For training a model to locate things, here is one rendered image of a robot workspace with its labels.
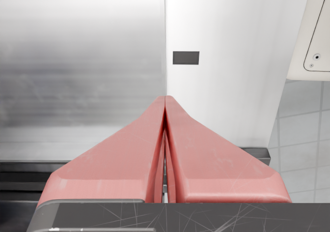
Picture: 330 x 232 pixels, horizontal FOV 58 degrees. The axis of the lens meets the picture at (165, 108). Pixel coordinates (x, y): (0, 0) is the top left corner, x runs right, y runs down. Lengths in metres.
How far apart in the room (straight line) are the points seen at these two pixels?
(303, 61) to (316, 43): 0.07
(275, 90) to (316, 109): 1.24
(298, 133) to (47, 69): 1.46
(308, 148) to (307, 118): 0.21
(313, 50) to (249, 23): 0.77
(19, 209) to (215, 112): 0.37
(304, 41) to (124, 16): 0.81
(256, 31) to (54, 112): 0.26
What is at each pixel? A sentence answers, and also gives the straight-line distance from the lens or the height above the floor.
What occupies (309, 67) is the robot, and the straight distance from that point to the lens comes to 1.12.
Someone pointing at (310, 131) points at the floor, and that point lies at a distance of 1.69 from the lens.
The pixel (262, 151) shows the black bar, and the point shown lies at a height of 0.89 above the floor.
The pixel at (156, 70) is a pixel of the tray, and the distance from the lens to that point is 0.34.
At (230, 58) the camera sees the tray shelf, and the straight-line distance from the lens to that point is 0.34.
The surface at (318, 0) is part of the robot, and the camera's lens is 1.03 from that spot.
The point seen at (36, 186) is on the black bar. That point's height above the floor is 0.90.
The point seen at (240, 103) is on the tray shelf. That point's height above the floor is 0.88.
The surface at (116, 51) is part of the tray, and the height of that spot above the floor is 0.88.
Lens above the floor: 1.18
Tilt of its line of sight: 54 degrees down
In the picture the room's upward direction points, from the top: 178 degrees counter-clockwise
